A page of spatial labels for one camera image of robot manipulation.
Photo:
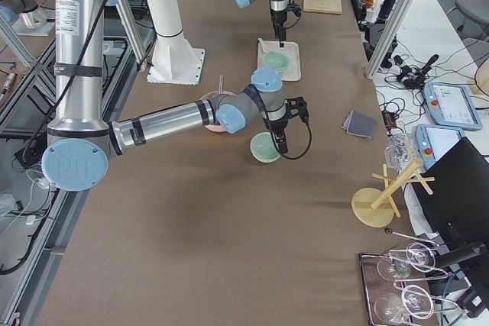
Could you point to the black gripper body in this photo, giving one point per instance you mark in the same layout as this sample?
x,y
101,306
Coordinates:
x,y
276,18
277,126

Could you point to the green bowl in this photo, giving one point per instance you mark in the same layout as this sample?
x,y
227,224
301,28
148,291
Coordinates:
x,y
262,148
275,58
279,68

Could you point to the green bowl on tray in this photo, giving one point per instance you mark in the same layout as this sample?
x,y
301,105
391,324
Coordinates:
x,y
279,68

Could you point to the bamboo cutting board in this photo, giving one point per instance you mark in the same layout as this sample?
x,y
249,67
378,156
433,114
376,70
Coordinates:
x,y
333,7

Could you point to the cream bunny tray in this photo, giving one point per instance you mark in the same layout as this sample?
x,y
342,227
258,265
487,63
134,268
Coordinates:
x,y
291,49

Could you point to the grey folded cloth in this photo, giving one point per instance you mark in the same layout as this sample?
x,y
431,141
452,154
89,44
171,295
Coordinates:
x,y
360,125

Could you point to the wooden mug tree stand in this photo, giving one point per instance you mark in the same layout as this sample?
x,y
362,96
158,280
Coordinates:
x,y
376,208

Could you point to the black thermos bottle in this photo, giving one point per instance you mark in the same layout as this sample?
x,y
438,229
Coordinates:
x,y
386,9

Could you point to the clear glass pitcher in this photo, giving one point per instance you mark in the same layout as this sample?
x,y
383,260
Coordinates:
x,y
399,151

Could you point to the near teach pendant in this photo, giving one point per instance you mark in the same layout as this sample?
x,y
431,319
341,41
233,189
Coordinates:
x,y
434,141

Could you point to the teach pendant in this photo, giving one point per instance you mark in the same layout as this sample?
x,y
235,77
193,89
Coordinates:
x,y
434,141
451,105

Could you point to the far teach pendant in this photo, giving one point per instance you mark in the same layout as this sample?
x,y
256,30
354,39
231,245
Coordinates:
x,y
451,105

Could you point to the upper wine glass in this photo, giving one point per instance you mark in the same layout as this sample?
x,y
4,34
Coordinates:
x,y
398,264

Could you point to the black monitor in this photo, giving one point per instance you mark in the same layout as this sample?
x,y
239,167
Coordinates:
x,y
457,209

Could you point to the lower wine glass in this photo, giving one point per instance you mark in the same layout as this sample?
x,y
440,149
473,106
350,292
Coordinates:
x,y
411,305

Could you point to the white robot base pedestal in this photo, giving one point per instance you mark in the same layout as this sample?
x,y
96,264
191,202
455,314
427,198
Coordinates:
x,y
174,60

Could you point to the wire wine glass rack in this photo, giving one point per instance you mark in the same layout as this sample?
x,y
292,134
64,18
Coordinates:
x,y
395,283

